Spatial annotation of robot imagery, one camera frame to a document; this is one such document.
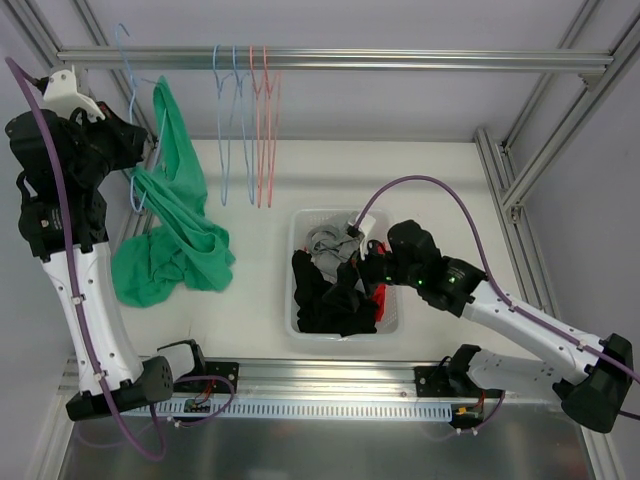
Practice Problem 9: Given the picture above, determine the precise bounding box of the right aluminium frame post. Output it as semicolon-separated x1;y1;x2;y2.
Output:
474;10;639;315

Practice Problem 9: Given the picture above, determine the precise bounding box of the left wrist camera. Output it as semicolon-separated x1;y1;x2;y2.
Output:
42;65;105;120

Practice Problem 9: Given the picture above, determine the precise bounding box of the black tank top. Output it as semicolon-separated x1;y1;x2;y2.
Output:
291;250;377;337

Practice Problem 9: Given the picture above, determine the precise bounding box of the pink hanger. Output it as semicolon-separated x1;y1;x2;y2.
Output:
249;46;268;208
263;47;282;208

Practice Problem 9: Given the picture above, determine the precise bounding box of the red tank top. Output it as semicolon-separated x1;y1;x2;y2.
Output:
370;242;390;322

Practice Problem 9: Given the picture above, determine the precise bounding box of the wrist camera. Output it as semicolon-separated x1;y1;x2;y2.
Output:
42;65;105;120
347;214;376;260

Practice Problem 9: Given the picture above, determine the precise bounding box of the light blue hanger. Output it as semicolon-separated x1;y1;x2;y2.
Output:
212;45;230;207
232;46;256;205
114;23;169;214

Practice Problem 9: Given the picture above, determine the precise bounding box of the front aluminium rail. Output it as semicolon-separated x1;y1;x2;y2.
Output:
59;355;566;401

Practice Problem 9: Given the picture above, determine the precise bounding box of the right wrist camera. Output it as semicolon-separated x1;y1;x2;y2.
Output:
347;214;376;260

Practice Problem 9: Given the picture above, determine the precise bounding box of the aluminium hanging rail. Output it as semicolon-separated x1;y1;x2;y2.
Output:
57;46;614;74

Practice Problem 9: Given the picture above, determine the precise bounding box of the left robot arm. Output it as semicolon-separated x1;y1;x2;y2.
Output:
5;103;208;422

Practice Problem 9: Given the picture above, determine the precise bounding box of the grey tank top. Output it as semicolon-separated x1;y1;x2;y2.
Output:
305;211;361;283

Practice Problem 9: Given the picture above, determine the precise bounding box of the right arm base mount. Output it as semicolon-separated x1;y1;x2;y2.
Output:
413;344;503;399

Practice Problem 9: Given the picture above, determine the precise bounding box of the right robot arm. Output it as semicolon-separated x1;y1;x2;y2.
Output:
323;220;633;433

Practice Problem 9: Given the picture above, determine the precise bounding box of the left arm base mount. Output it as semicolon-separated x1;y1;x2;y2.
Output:
205;360;240;394

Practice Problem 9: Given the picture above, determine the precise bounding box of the white plastic basket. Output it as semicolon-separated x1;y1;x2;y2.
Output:
285;207;403;342

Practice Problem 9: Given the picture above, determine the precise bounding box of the slotted cable duct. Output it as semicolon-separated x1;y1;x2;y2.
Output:
156;396;453;423

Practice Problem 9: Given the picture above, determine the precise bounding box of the green tank top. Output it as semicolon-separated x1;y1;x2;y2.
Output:
111;76;235;308

